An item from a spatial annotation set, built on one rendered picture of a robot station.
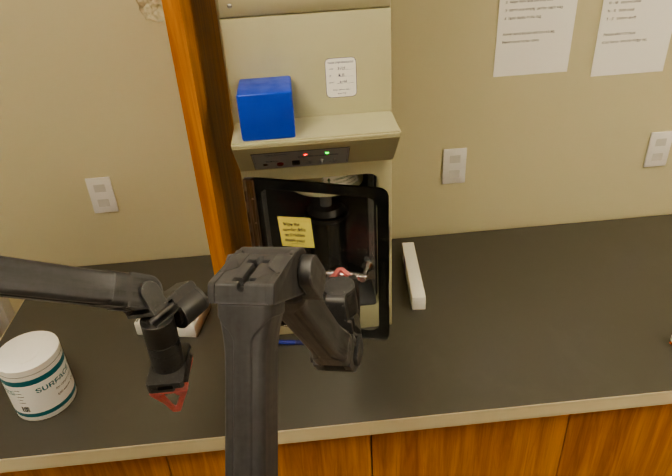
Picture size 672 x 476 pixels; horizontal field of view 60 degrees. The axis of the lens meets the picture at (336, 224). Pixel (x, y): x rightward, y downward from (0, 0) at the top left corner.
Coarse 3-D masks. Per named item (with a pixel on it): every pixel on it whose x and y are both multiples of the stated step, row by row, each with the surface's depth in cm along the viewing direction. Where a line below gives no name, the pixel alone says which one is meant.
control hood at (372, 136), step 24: (312, 120) 117; (336, 120) 117; (360, 120) 116; (384, 120) 115; (240, 144) 109; (264, 144) 109; (288, 144) 110; (312, 144) 111; (336, 144) 112; (360, 144) 113; (384, 144) 114; (240, 168) 119
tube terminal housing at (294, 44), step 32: (224, 32) 110; (256, 32) 110; (288, 32) 111; (320, 32) 111; (352, 32) 112; (384, 32) 112; (256, 64) 113; (288, 64) 114; (320, 64) 114; (384, 64) 115; (320, 96) 117; (384, 96) 119; (384, 160) 126
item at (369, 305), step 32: (256, 192) 125; (288, 192) 123; (320, 192) 121; (352, 192) 119; (384, 192) 117; (320, 224) 125; (352, 224) 123; (384, 224) 120; (320, 256) 129; (352, 256) 127; (384, 256) 125; (384, 288) 129; (384, 320) 134
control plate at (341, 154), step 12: (252, 156) 113; (264, 156) 114; (276, 156) 115; (288, 156) 115; (300, 156) 116; (312, 156) 116; (324, 156) 117; (336, 156) 118; (348, 156) 119; (264, 168) 120
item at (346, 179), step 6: (360, 174) 136; (300, 180) 132; (306, 180) 131; (312, 180) 130; (318, 180) 130; (324, 180) 130; (330, 180) 130; (336, 180) 130; (342, 180) 131; (348, 180) 132; (354, 180) 133; (360, 180) 135
